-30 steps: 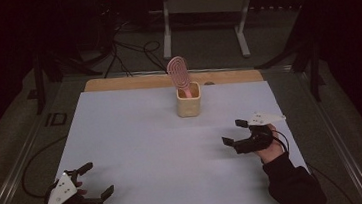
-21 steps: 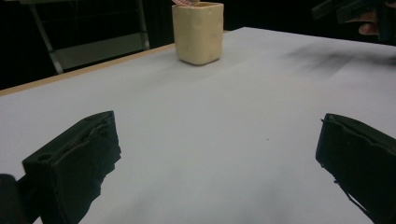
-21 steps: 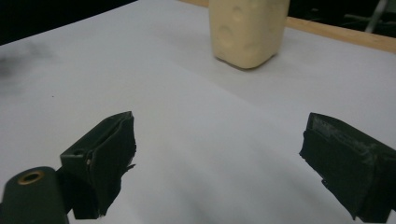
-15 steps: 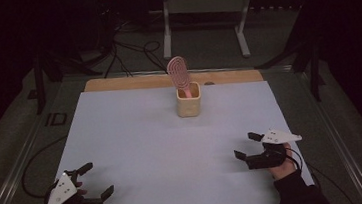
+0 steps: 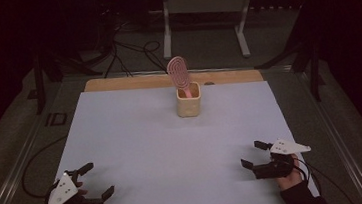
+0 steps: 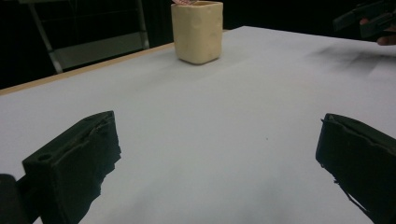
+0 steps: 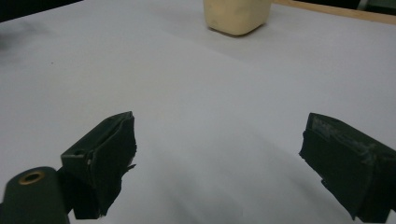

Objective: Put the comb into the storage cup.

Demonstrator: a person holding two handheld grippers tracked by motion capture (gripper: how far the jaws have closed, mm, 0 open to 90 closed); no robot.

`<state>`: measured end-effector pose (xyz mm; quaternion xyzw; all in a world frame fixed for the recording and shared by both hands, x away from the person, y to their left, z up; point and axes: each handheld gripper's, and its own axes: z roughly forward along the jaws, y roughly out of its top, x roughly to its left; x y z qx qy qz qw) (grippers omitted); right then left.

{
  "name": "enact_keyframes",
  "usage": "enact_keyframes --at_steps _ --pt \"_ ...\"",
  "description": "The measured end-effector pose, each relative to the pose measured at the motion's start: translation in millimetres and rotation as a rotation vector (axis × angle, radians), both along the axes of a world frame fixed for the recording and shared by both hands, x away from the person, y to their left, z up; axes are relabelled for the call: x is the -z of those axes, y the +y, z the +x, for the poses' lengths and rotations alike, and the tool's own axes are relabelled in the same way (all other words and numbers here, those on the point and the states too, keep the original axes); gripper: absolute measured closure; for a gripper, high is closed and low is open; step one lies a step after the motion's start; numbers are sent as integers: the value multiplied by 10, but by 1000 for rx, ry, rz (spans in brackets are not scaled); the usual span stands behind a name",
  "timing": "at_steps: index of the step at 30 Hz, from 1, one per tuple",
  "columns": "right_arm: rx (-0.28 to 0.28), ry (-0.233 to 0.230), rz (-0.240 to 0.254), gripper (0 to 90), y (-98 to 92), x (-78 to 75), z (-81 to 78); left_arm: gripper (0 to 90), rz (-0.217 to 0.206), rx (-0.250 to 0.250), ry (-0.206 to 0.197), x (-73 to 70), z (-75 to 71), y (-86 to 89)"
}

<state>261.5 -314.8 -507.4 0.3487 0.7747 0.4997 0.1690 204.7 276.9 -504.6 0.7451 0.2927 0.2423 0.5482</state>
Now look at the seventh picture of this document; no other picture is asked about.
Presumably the pale yellow square cup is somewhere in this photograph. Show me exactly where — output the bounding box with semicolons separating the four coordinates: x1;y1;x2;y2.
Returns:
203;0;273;36

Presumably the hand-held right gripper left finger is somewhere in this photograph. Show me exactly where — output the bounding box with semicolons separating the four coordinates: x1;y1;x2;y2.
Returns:
60;111;138;220

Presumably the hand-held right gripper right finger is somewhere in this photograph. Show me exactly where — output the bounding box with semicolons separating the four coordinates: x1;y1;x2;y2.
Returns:
298;112;396;224

